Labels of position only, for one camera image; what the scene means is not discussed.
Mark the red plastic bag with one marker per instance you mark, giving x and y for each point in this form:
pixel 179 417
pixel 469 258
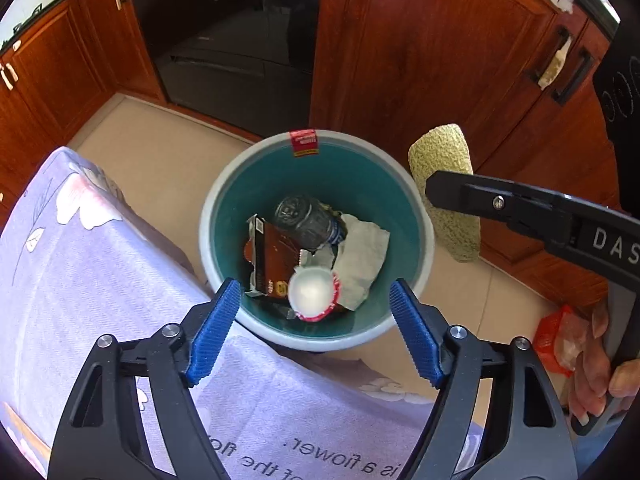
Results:
pixel 562 342

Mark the person's right hand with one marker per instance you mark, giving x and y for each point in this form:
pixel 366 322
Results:
pixel 595 370

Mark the black built-in oven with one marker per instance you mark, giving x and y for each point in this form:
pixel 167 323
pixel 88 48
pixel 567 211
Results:
pixel 230 40

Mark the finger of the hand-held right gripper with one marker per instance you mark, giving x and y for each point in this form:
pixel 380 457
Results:
pixel 500 205

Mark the white paper cup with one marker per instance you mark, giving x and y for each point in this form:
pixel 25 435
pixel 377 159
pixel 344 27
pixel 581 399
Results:
pixel 312 292

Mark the crumpled white tissue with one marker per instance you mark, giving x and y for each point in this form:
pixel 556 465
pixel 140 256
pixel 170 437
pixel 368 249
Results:
pixel 360 260

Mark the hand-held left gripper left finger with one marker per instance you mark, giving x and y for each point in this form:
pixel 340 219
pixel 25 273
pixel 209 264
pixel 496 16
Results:
pixel 216 330

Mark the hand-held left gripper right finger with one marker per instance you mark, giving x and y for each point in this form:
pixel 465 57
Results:
pixel 412 332

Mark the purple floral blanket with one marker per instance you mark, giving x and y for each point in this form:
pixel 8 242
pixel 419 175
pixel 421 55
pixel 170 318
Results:
pixel 100 280

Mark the bare corn cob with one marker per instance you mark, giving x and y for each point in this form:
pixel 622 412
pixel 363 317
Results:
pixel 447 200

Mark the clear plastic bottle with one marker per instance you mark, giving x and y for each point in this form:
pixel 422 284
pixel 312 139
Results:
pixel 307 222

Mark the red label sticker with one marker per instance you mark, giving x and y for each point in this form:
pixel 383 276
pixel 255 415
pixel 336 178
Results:
pixel 303 142

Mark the green plastic bin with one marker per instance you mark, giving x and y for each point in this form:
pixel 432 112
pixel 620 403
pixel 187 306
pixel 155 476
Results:
pixel 390 195

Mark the torn brown cardboard carton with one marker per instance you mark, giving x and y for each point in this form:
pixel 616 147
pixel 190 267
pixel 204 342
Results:
pixel 272 255

